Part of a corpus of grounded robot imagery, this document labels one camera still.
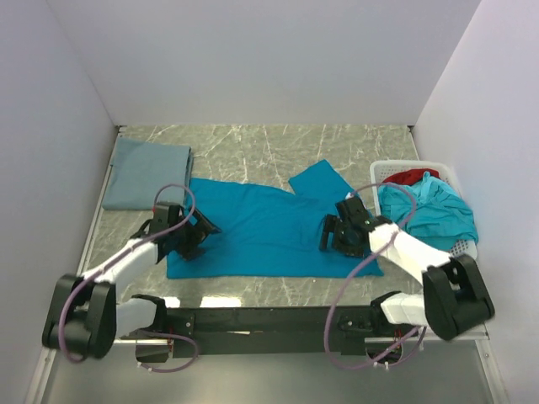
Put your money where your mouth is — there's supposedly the bright blue t shirt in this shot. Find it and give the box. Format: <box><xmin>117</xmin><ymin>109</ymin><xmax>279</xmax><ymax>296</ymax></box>
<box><xmin>167</xmin><ymin>160</ymin><xmax>362</xmax><ymax>279</ymax></box>

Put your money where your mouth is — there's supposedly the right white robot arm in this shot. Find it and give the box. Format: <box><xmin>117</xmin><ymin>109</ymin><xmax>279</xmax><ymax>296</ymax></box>
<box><xmin>319</xmin><ymin>197</ymin><xmax>495</xmax><ymax>341</ymax></box>

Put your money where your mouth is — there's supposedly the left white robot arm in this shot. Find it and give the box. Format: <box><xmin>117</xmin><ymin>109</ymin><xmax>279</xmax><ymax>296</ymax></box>
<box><xmin>41</xmin><ymin>202</ymin><xmax>221</xmax><ymax>363</ymax></box>

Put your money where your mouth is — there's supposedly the folded grey-blue t shirt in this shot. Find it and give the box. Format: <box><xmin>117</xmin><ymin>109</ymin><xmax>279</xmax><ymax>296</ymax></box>
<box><xmin>102</xmin><ymin>136</ymin><xmax>194</xmax><ymax>210</ymax></box>

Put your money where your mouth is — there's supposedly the white plastic laundry basket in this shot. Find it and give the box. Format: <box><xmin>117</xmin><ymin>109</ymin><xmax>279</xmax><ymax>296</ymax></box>
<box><xmin>370</xmin><ymin>160</ymin><xmax>478</xmax><ymax>258</ymax></box>

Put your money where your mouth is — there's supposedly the red t shirt in basket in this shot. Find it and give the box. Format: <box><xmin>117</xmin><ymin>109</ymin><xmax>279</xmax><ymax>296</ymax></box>
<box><xmin>383</xmin><ymin>168</ymin><xmax>440</xmax><ymax>186</ymax></box>

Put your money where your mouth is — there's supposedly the teal t shirt in basket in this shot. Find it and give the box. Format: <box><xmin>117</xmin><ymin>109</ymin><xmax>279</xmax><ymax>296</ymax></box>
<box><xmin>377</xmin><ymin>173</ymin><xmax>479</xmax><ymax>251</ymax></box>

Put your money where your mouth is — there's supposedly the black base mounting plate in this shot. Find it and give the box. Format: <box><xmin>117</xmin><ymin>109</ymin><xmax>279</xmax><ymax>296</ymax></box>
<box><xmin>161</xmin><ymin>306</ymin><xmax>413</xmax><ymax>355</ymax></box>

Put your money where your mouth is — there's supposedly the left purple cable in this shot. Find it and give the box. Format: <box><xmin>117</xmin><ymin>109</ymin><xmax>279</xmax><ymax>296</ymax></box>
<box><xmin>61</xmin><ymin>183</ymin><xmax>200</xmax><ymax>374</ymax></box>

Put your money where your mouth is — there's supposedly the aluminium rail frame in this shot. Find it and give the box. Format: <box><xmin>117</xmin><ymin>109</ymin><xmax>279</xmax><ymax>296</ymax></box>
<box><xmin>44</xmin><ymin>125</ymin><xmax>492</xmax><ymax>346</ymax></box>

